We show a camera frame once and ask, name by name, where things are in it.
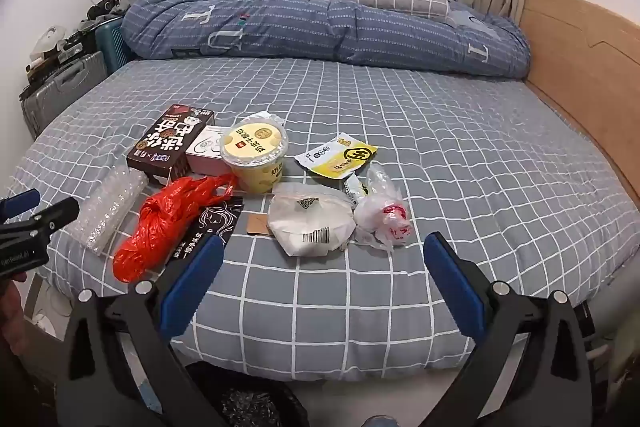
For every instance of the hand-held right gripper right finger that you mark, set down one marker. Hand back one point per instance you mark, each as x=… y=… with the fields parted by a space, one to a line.
x=452 y=282

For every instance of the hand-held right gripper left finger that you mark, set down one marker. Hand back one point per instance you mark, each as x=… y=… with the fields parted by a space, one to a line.
x=192 y=282

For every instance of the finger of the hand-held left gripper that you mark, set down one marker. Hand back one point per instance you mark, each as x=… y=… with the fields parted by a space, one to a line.
x=50 y=219
x=20 y=203

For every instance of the bin with black liner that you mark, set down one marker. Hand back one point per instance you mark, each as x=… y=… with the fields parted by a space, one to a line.
x=245 y=399

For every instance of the white earphone box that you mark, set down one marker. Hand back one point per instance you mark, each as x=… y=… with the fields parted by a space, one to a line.
x=205 y=152

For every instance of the brown chocolate box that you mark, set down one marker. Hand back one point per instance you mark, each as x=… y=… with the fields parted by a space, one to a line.
x=167 y=142

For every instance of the yellow cup with lid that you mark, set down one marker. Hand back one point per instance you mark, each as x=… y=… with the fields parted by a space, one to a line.
x=255 y=147

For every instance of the person's left hand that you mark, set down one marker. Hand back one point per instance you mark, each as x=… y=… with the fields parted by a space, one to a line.
x=10 y=312

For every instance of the clear plastic blister tray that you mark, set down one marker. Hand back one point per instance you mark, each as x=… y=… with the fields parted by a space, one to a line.
x=107 y=207

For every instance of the red plastic bag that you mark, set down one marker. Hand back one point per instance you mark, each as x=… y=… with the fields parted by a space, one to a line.
x=160 y=222

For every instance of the black pouch with line drawing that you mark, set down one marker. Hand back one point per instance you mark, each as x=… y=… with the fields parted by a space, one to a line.
x=220 y=219

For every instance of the brown paper tag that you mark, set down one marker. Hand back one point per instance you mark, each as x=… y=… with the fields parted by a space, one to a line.
x=260 y=226

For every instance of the white bag with red print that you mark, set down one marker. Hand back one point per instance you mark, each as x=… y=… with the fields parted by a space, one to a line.
x=385 y=217

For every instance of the grey suitcase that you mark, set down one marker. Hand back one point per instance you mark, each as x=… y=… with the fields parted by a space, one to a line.
x=65 y=87

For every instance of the small green yellow wrapper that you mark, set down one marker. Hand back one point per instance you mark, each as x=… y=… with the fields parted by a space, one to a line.
x=356 y=189

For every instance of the white bag with barcode label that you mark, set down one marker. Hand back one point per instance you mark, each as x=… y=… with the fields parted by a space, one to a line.
x=310 y=217

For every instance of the grey checked bed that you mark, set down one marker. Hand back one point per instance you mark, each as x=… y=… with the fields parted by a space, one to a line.
x=400 y=147

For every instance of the white plastic object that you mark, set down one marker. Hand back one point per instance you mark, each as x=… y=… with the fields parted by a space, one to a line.
x=47 y=39

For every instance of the yellow snack packet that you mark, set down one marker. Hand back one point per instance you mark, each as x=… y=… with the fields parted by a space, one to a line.
x=335 y=154

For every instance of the teal suitcase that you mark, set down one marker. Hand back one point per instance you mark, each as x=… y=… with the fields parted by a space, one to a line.
x=112 y=42

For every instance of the pile of black clutter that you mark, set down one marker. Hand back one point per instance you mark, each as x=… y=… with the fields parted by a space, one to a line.
x=102 y=9

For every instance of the wooden headboard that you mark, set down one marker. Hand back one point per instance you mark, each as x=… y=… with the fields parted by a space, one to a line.
x=590 y=72

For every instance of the blue striped quilt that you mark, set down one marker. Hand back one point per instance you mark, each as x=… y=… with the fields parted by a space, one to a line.
x=300 y=27

